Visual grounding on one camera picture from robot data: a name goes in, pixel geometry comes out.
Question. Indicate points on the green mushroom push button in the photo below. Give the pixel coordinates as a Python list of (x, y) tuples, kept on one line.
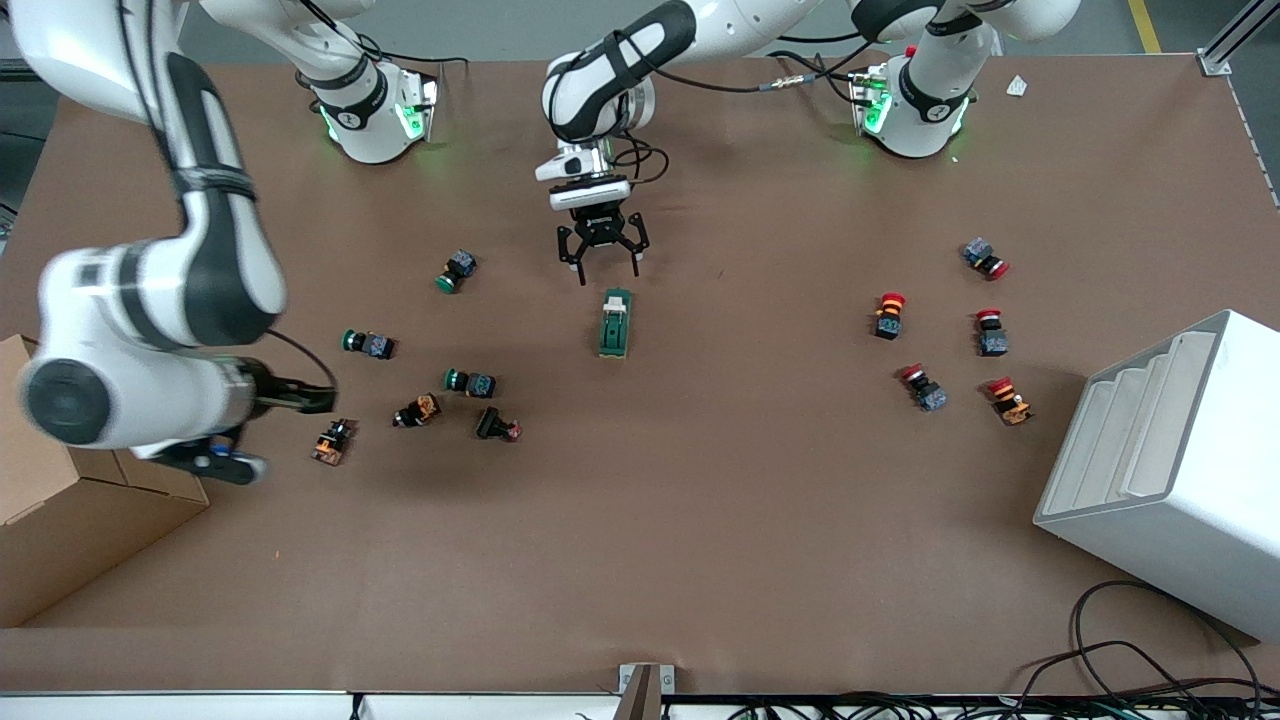
[(370, 345), (472, 383), (457, 270)]

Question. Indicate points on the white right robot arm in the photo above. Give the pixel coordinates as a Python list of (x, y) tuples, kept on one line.
[(120, 400)]

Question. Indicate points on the aluminium frame profile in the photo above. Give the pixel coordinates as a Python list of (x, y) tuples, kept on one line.
[(1240, 35)]

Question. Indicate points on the brown table mat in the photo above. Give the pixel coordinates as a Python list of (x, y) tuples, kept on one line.
[(700, 520)]

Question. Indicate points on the white stepped sorting rack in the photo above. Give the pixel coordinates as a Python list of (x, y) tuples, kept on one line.
[(1200, 500)]

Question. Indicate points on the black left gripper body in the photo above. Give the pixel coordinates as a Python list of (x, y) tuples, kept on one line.
[(601, 230)]

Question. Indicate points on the red emergency button grey block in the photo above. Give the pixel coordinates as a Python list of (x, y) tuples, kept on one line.
[(985, 258), (925, 389), (991, 335)]

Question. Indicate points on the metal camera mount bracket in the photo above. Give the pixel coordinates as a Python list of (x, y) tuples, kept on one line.
[(645, 690)]

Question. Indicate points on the small white paper scrap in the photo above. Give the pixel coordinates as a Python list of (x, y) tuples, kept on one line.
[(1016, 86)]

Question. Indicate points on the red emergency button orange block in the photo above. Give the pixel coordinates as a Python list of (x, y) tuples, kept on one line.
[(889, 316), (1009, 401)]

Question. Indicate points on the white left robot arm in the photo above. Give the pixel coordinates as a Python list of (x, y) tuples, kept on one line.
[(600, 90)]

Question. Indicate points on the white table edge rail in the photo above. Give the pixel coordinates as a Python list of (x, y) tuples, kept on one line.
[(200, 707)]

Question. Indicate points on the black selector switch orange block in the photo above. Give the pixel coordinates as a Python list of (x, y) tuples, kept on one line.
[(417, 411), (332, 442)]

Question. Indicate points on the cardboard box with slots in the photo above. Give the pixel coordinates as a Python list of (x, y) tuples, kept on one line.
[(80, 545)]

